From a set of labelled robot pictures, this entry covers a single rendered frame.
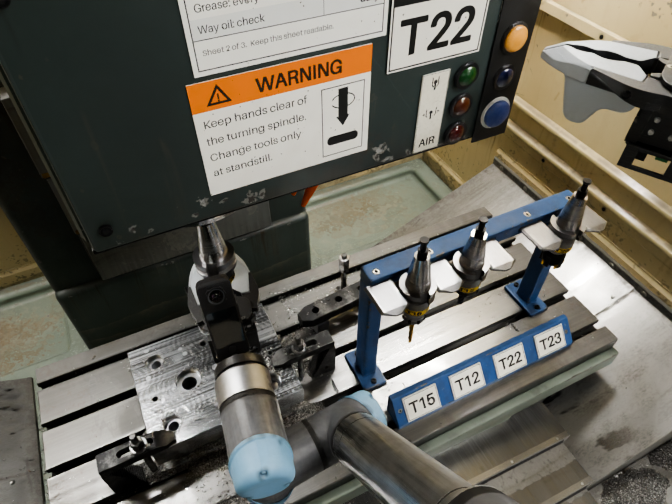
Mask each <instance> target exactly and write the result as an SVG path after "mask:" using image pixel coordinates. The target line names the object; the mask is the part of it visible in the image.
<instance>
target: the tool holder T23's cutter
mask: <svg viewBox="0 0 672 504"><path fill-rule="evenodd" d="M565 257H566V253H565V254H562V255H556V254H553V253H551V252H550V251H542V252H541V254H540V256H539V258H541V259H542V261H541V264H543V265H544V266H545V267H548V266H549V265H550V266H554V267H553V269H558V268H560V267H561V266H562V264H563V263H564V261H565Z"/></svg>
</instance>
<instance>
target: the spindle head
mask: <svg viewBox="0 0 672 504"><path fill-rule="evenodd" d="M502 2H503V0H489V5H488V9H487V14H486V19H485V24H484V28H483V33H482V38H481V43H480V47H479V51H477V52H473V53H469V54H465V55H462V56H458V57H454V58H450V59H446V60H442V61H438V62H434V63H430V64H426V65H422V66H418V67H414V68H410V69H406V70H402V71H398V72H394V73H390V74H386V66H387V52H388V39H389V26H390V13H391V0H389V4H388V18H387V32H386V35H384V36H380V37H375V38H371V39H366V40H362V41H358V42H353V43H349V44H344V45H340V46H335V47H331V48H326V49H322V50H318V51H313V52H309V53H304V54H300V55H295V56H291V57H287V58H282V59H278V60H273V61H269V62H264V63H260V64H256V65H251V66H247V67H242V68H238V69H233V70H229V71H225V72H220V73H216V74H211V75H207V76H202V77H198V78H194V74H193V69H192V65H191V60H190V55H189V51H188V46H187V42H186V37H185V32H184V28H183V23H182V18H181V14H180V9H179V5H178V0H0V80H1V82H2V84H3V86H4V88H5V89H6V91H7V93H8V95H9V97H10V99H11V101H12V103H13V105H14V107H15V109H16V111H17V113H18V115H19V117H20V119H21V121H22V123H23V125H24V126H25V128H26V130H27V132H28V134H29V136H30V138H31V140H32V142H33V144H34V146H35V148H36V150H37V152H38V154H39V156H40V158H41V160H42V161H43V163H44V165H45V167H46V169H47V171H48V173H49V175H50V177H51V179H52V181H53V183H54V185H55V187H56V189H57V191H58V193H59V195H60V197H61V198H62V200H63V202H64V204H65V206H66V208H67V210H68V212H69V214H70V216H71V218H72V220H73V222H74V224H75V226H76V228H77V230H78V232H79V233H80V235H81V237H82V238H83V239H84V240H85V241H86V242H88V243H89V244H90V245H91V248H92V252H93V253H94V254H95V255H96V254H99V253H102V252H106V251H109V250H112V249H115V248H118V247H122V246H125V245H128V244H131V243H134V242H138V241H141V240H144V239H147V238H150V237H154V236H157V235H160V234H163V233H167V232H170V231H173V230H176V229H179V228H183V227H186V226H189V225H192V224H195V223H199V222H202V221H205V220H208V219H211V218H215V217H218V216H221V215H224V214H228V213H231V212H234V211H237V210H240V209H244V208H247V207H250V206H253V205H256V204H260V203H263V202H266V201H269V200H272V199H276V198H279V197H282V196H285V195H289V194H292V193H295V192H298V191H301V190H305V189H308V188H311V187H314V186H317V185H321V184H324V183H327V182H330V181H334V180H337V179H340V178H343V177H346V176H350V175H353V174H356V173H359V172H362V171H366V170H369V169H372V168H375V167H378V166H382V165H385V164H388V163H391V162H395V161H398V160H401V159H404V158H407V157H411V156H414V155H417V154H420V153H423V152H427V151H430V150H433V149H436V148H439V147H443V146H446V145H449V144H447V143H446V142H445V141H444V134H445V131H446V129H447V128H448V127H449V126H450V125H451V124H452V123H454V122H456V121H463V122H464V123H465V124H466V125H467V130H466V133H465V135H464V137H463V138H462V139H461V140H460V141H462V140H465V139H468V138H472V134H473V130H474V126H475V121H476V117H477V113H478V108H479V104H480V99H481V95H482V91H483V86H484V82H485V77H486V73H487V69H488V64H489V60H490V56H491V51H492V47H493V42H494V38H495V34H496V29H497V25H498V19H499V15H500V10H501V6H502ZM370 43H373V45H372V64H371V83H370V102H369V121H368V139H367V150H364V151H360V152H357V153H354V154H350V155H347V156H343V157H340V158H337V159H333V160H330V161H327V162H323V163H320V164H317V165H313V166H310V167H307V168H303V169H300V170H296V171H293V172H290V173H286V174H283V175H280V176H276V177H273V178H270V179H266V180H263V181H260V182H256V183H253V184H249V185H246V186H243V187H239V188H236V189H233V190H229V191H226V192H223V193H219V194H216V195H213V196H211V193H210V189H209V185H208V180H207V176H206V172H205V167H204V163H203V159H202V155H201V150H200V146H199V142H198V137H197V133H196V129H195V124H194V120H193V116H192V112H191V107H190V103H189V99H188V94H187V90H186V85H191V84H195V83H199V82H204V81H208V80H213V79H217V78H221V77H226V76H230V75H234V74H239V73H243V72H247V71H252V70H256V69H261V68H265V67H269V66H274V65H278V64H282V63H287V62H291V61H296V60H300V59H304V58H309V57H313V56H317V55H322V54H326V53H331V52H335V51H339V50H344V49H348V48H352V47H357V46H361V45H365V44H370ZM470 61H472V62H475V63H476V64H478V66H479V75H478V77H477V79H476V81H475V82H474V83H473V84H472V85H471V86H470V87H468V88H466V89H458V88H457V87H456V86H455V84H454V78H455V74H456V72H457V71H458V69H459V68H460V67H461V66H462V65H463V64H465V63H467V62H470ZM446 69H451V70H450V76H449V82H448V88H447V94H446V99H445V105H444V111H443V117H442V122H441V128H440V134H439V140H438V146H437V147H434V148H430V149H427V150H424V151H421V152H417V153H414V154H413V153H412V152H413V144H414V136H415V129H416V121H417V114H418V106H419V98H420V91H421V83H422V76H423V75H427V74H431V73H435V72H439V71H442V70H446ZM464 92H466V93H469V94H470V95H471V96H472V98H473V103H472V106H471V108H470V110H469V111H468V112H467V113H466V114H465V115H464V116H462V117H460V118H453V117H451V116H450V114H449V106H450V104H451V102H452V100H453V99H454V98H455V97H456V96H457V95H459V94H461V93H464Z"/></svg>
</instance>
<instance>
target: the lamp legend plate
mask: <svg viewBox="0 0 672 504"><path fill-rule="evenodd" d="M450 70H451V69H446V70H442V71H439V72H435V73H431V74H427V75H423V76H422V83H421V91H420V98H419V106H418V114H417V121H416V129H415V136H414V144H413V152H412V153H413V154H414V153H417V152H421V151H424V150H427V149H430V148H434V147H437V146H438V140H439V134H440V128H441V122H442V117H443V111H444V105H445V99H446V94H447V88H448V82H449V76H450Z"/></svg>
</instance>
